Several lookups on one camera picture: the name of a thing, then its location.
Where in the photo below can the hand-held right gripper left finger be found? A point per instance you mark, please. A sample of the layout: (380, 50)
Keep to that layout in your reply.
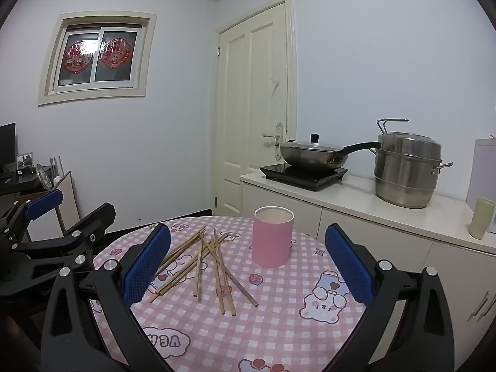
(145, 263)

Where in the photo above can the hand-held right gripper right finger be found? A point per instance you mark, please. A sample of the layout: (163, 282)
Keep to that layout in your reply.
(348, 267)

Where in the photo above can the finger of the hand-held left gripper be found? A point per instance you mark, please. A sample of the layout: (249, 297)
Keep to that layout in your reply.
(42, 202)
(93, 224)

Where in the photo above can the pile of wooden chopsticks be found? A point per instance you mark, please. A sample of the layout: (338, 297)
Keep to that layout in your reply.
(205, 245)

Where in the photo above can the pink paper cup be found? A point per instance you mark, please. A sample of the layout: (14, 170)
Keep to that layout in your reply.
(271, 244)

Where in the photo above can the beige board with brown edge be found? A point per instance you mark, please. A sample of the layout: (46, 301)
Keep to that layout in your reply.
(68, 201)

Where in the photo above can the round metal plate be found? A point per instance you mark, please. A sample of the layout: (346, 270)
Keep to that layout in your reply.
(43, 176)

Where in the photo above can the dark wooden desk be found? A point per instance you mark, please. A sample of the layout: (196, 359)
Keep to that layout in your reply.
(23, 183)

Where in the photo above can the thin metal rods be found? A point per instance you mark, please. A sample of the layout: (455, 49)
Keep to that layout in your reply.
(57, 166)

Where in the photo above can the black monitor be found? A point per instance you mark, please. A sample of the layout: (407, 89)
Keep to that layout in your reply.
(7, 147)

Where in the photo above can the white kitchen cabinet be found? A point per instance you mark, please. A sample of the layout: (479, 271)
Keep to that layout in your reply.
(387, 209)

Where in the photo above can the pink checked tablecloth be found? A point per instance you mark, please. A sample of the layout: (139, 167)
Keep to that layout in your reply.
(271, 317)

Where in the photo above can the black induction cooker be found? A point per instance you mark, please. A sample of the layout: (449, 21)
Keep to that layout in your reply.
(310, 180)

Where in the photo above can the stainless steel steamer pot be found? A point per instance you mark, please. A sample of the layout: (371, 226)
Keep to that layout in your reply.
(407, 178)

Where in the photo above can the glass wok lid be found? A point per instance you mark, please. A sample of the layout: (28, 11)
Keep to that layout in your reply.
(310, 146)

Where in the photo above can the pale green plastic cup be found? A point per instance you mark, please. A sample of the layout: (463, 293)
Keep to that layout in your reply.
(480, 221)

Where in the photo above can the white framed window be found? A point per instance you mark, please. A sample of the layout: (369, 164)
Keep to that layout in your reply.
(116, 75)

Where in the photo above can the red paper window decoration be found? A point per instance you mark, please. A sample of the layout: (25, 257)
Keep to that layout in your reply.
(78, 57)
(115, 53)

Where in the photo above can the white flat board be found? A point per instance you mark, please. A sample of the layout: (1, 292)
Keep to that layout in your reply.
(484, 170)

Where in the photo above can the cream panelled door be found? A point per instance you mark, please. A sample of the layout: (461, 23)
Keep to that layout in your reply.
(236, 104)

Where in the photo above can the small photo frame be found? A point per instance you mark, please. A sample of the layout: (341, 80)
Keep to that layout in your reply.
(25, 159)

